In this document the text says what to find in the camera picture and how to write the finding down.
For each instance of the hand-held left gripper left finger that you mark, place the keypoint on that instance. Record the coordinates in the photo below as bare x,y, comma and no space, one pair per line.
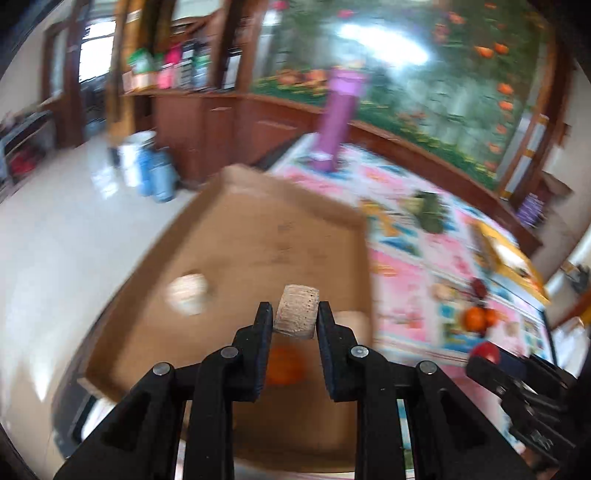
264,341

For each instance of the flower mural glass panel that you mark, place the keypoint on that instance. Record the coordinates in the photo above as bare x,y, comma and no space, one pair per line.
415,92

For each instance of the brown cardboard tray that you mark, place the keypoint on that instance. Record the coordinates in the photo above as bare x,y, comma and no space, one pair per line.
277,244

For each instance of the green plastic bag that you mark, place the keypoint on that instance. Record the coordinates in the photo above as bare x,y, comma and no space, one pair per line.
140,62

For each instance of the purple insulated bottle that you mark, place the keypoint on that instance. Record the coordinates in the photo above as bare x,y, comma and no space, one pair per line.
339,120

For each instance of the clear plastic bottle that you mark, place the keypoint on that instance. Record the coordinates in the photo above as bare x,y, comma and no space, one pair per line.
202,64

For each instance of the pink bottle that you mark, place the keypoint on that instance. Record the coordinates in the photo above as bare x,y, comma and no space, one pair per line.
167,69

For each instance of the purple spray bottle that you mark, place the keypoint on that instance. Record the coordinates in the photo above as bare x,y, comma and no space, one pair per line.
526,207
536,213

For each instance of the red bag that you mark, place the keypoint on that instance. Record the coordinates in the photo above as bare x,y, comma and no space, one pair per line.
21,164

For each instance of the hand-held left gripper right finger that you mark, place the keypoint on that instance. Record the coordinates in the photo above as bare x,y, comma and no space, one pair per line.
323,350

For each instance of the table with dark cloth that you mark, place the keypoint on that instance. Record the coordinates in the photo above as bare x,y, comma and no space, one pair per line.
27,127

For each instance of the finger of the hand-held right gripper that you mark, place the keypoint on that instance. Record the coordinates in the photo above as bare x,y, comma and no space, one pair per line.
485,376
515,362

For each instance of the green leafy vegetable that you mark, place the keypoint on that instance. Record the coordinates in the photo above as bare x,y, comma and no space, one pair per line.
429,210

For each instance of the yellow cardboard box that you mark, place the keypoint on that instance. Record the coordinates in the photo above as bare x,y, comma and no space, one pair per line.
508,258

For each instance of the black thermos flask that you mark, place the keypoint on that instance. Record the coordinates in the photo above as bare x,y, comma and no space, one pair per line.
188,62

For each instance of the small cardboard box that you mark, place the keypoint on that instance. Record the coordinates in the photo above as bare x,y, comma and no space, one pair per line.
138,81

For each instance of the wooden pillar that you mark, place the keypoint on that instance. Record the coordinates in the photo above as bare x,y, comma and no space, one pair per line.
121,55

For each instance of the white plastic bucket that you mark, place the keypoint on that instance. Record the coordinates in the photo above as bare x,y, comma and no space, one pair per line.
134,154

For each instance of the wooden partition cabinet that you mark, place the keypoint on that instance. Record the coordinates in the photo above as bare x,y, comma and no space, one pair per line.
207,124

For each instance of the blue thermos jug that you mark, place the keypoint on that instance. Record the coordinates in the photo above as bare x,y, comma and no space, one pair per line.
147,173
162,177

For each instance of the red tomato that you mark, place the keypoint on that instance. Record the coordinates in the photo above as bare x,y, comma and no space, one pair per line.
485,353

